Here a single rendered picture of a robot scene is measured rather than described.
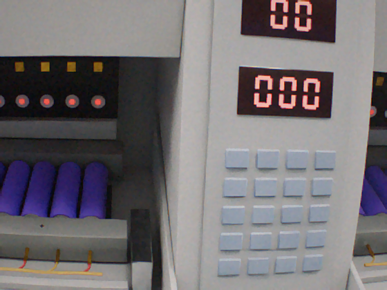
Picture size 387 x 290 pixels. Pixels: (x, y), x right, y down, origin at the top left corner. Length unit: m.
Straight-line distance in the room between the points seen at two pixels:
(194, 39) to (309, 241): 0.11
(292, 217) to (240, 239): 0.03
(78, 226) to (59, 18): 0.14
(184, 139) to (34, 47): 0.08
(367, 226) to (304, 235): 0.11
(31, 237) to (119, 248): 0.06
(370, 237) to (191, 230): 0.15
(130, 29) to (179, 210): 0.09
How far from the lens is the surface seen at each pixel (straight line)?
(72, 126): 0.40
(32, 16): 0.24
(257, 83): 0.23
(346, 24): 0.24
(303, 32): 0.23
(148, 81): 0.43
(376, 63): 0.27
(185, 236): 0.24
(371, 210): 0.38
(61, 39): 0.24
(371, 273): 0.34
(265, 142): 0.23
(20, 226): 0.32
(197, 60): 0.23
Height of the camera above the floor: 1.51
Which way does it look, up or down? 11 degrees down
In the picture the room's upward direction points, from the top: 3 degrees clockwise
